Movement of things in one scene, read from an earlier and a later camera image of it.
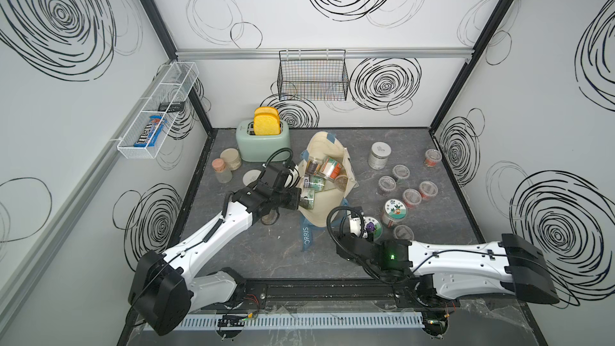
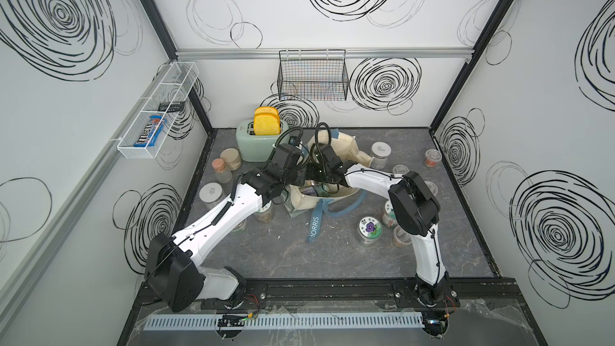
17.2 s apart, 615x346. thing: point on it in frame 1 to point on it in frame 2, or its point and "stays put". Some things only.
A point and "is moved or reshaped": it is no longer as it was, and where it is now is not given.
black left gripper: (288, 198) to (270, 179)
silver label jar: (379, 153) stays put
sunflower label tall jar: (249, 175) is moved or reshaped
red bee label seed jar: (432, 156) stays put
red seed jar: (428, 189) stays put
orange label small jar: (403, 232) stays put
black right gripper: (337, 247) to (311, 168)
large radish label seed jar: (394, 210) stays put
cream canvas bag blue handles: (327, 177) is moved or reshaped
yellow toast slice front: (267, 125) stays put
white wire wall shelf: (154, 116) stays put
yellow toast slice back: (267, 109) stays put
